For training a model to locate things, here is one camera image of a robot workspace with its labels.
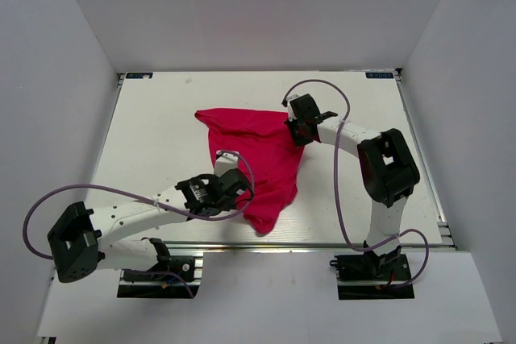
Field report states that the red t shirt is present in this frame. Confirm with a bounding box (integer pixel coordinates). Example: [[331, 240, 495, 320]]
[[194, 108, 304, 234]]

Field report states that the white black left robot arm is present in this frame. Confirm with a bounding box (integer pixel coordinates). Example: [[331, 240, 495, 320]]
[[47, 168, 254, 284]]

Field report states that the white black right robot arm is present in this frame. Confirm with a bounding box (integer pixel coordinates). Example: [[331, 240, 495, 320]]
[[282, 94, 420, 279]]

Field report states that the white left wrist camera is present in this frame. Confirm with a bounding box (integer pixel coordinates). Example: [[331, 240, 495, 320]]
[[214, 150, 239, 177]]

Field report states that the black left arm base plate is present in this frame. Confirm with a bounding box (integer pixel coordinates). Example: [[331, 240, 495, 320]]
[[117, 252, 203, 300]]

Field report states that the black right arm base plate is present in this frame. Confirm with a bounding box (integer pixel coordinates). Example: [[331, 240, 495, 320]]
[[329, 254, 415, 300]]

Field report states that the aluminium table frame rail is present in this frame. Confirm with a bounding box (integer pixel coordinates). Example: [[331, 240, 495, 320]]
[[393, 68, 457, 251]]

